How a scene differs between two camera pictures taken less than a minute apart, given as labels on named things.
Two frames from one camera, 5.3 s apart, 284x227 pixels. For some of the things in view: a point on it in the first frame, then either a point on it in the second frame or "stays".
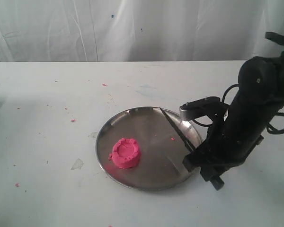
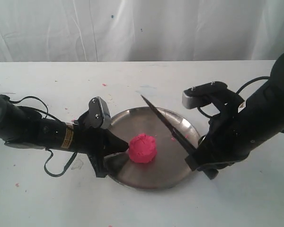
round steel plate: (139, 149) stays
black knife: (183, 131) to (183, 141)
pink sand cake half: (125, 153) to (142, 149)
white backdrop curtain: (119, 30) stays
